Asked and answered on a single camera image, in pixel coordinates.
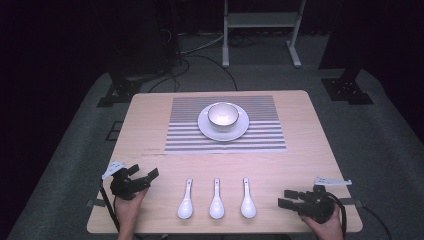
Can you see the white bowl with dark rim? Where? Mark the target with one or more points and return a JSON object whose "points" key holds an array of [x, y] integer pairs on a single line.
{"points": [[223, 116]]}

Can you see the white round plate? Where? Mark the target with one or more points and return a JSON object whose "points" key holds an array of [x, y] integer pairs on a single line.
{"points": [[213, 131]]}

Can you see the white ceramic spoon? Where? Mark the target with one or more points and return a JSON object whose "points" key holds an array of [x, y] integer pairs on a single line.
{"points": [[185, 206], [248, 206], [217, 207]]}

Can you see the white metal stand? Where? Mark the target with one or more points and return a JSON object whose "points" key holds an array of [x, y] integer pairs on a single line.
{"points": [[260, 20]]}

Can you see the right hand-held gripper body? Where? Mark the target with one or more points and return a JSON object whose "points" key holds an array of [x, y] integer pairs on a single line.
{"points": [[316, 206]]}

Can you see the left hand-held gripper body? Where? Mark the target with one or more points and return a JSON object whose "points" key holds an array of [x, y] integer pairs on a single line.
{"points": [[121, 186]]}

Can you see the grey striped placemat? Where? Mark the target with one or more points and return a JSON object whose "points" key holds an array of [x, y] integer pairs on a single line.
{"points": [[186, 133]]}

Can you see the black stand base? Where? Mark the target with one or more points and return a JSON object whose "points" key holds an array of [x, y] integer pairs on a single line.
{"points": [[348, 90], [116, 93]]}

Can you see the person's left hand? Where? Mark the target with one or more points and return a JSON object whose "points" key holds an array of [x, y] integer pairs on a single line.
{"points": [[128, 210]]}

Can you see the person's right hand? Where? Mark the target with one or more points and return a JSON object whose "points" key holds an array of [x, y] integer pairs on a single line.
{"points": [[326, 228]]}

